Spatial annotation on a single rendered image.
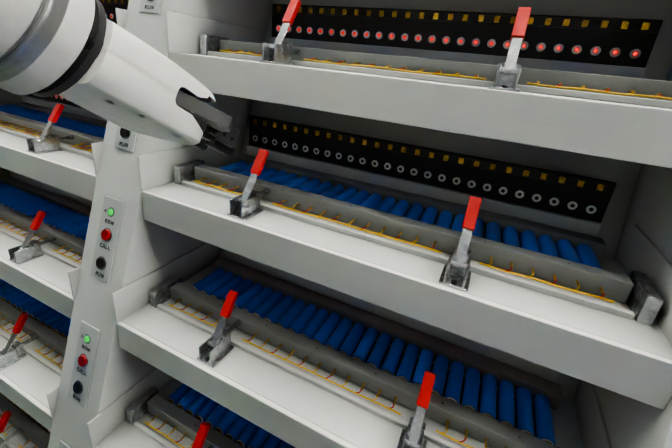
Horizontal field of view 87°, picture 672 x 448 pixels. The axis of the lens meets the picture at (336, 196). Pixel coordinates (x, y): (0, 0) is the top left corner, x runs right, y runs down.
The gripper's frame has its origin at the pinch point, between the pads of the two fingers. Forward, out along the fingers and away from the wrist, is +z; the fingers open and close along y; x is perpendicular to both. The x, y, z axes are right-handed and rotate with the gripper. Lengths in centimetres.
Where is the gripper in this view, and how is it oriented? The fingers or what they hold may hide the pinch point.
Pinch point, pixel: (209, 133)
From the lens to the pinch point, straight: 39.7
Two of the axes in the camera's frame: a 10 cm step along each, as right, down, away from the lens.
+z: 3.1, 2.2, 9.2
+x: 3.0, -9.5, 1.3
